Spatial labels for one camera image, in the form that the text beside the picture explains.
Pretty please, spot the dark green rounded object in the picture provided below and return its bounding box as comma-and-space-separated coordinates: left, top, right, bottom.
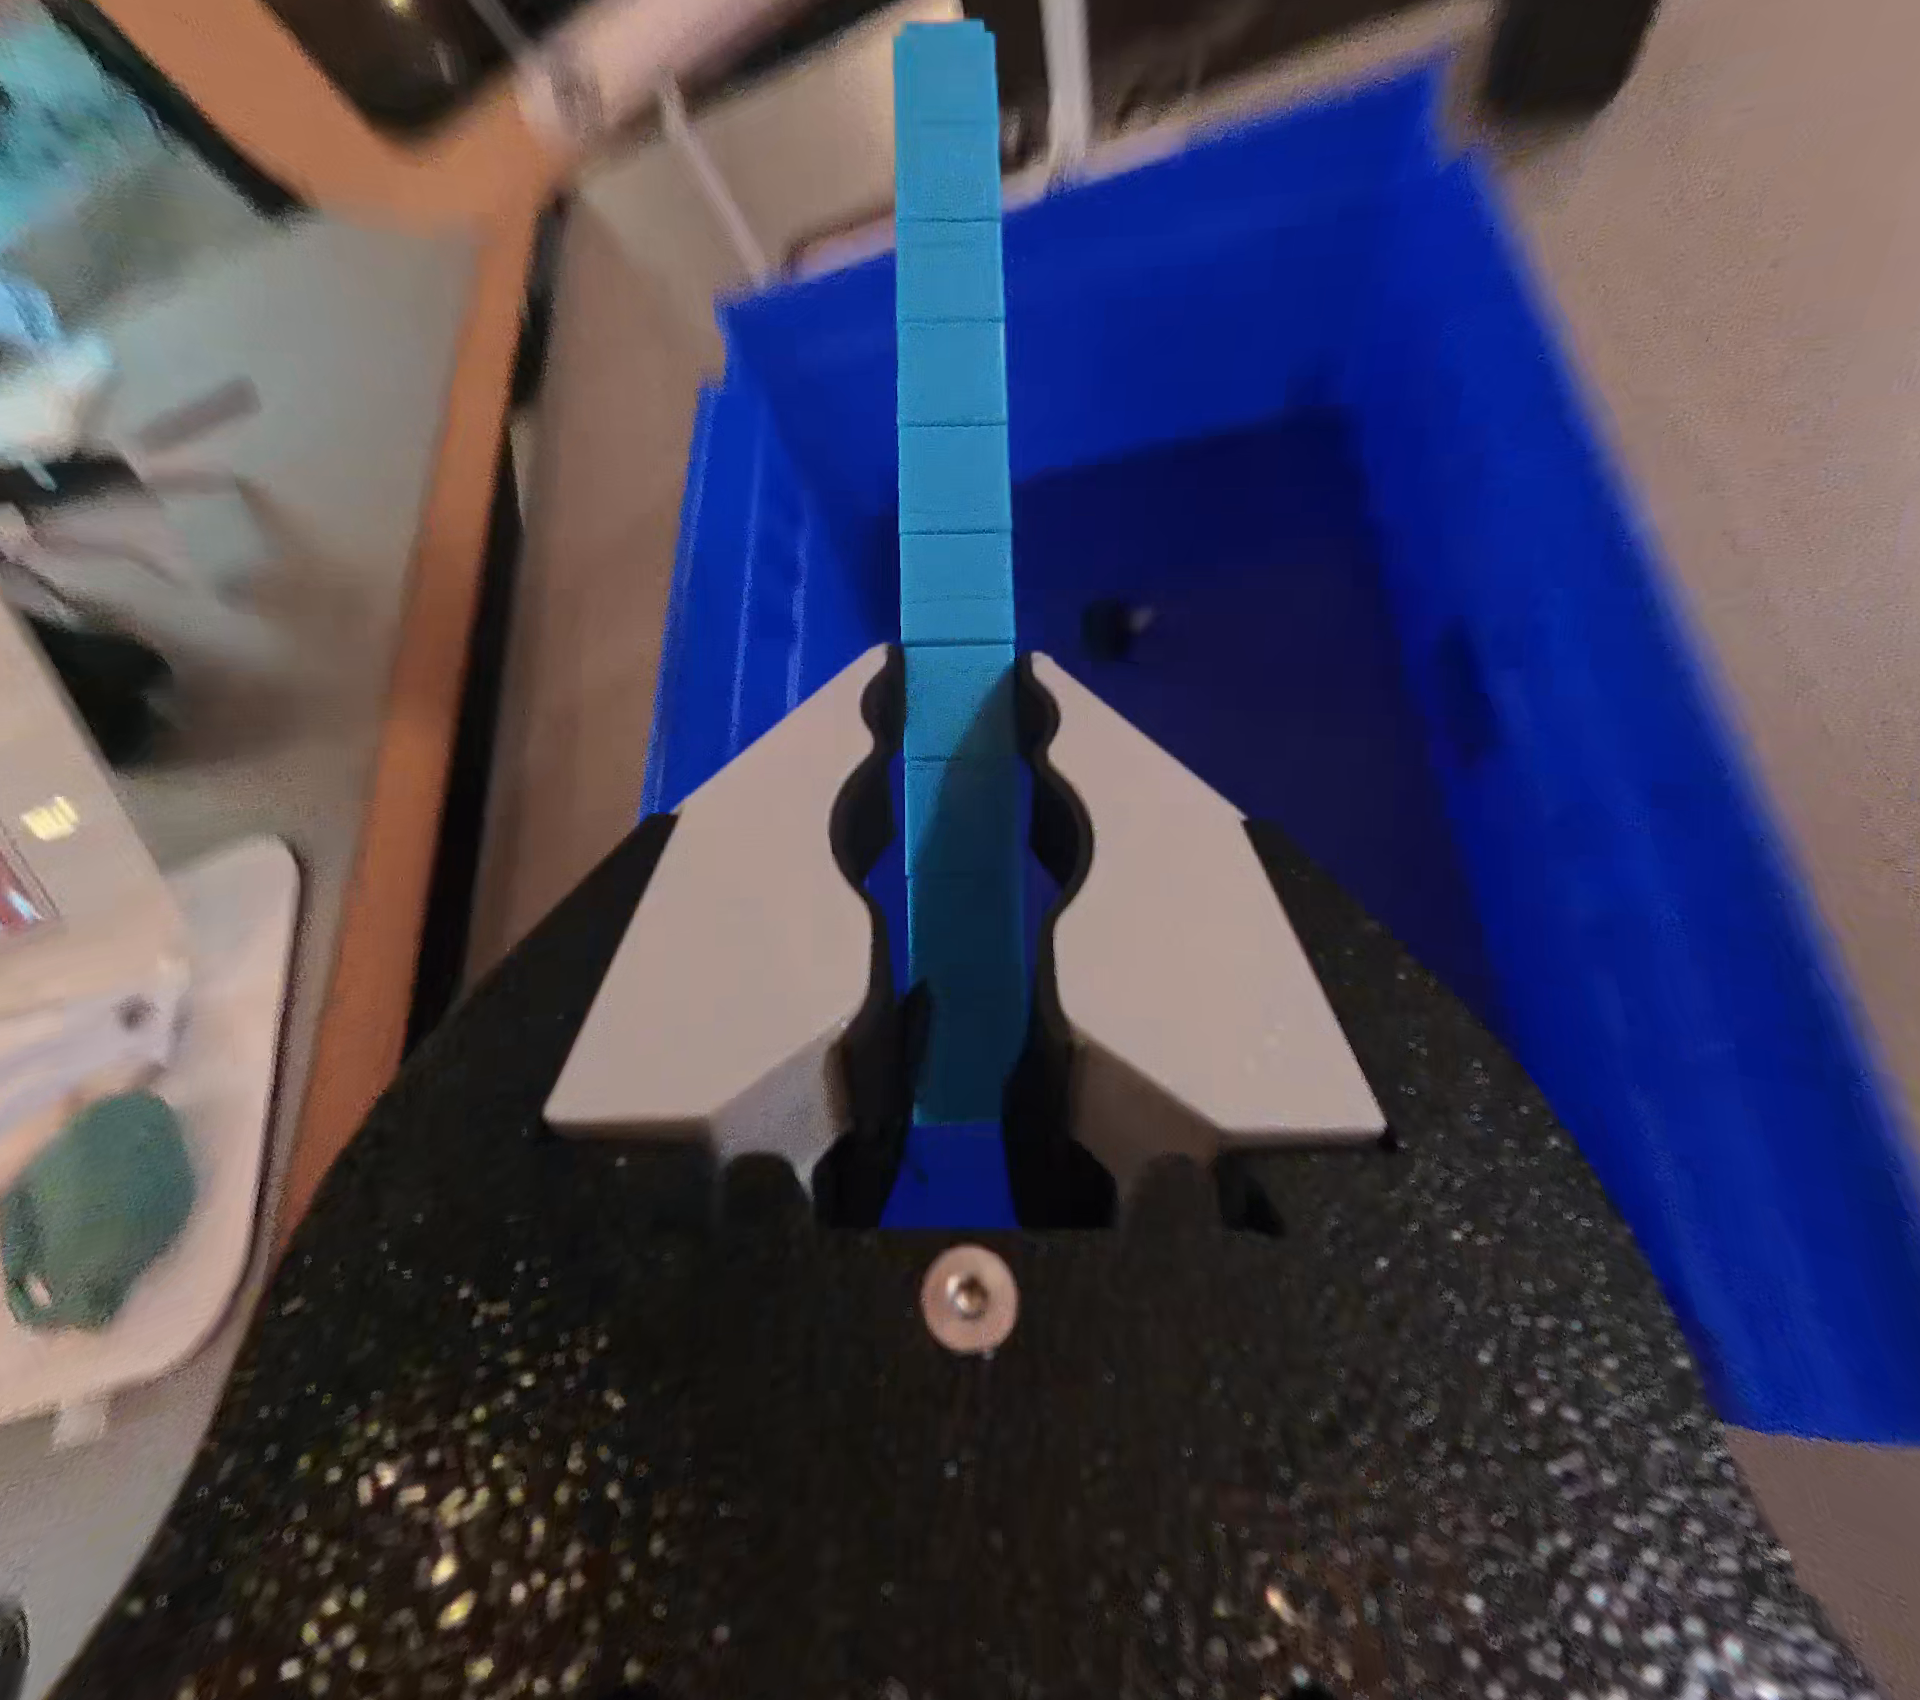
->
0, 1092, 201, 1336

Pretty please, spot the light blue cube bar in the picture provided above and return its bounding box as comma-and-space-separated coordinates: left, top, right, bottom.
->
892, 19, 1029, 1125

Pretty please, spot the large blue plastic bin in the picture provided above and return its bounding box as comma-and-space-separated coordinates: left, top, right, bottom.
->
643, 59, 1920, 1447

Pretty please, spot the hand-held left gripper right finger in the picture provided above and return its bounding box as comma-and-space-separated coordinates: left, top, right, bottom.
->
1008, 652, 1389, 1228

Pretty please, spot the wood-framed panel on stand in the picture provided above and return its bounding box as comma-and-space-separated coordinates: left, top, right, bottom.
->
0, 0, 1120, 1431

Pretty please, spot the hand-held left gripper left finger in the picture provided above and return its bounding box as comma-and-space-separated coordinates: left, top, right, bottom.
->
544, 648, 920, 1228

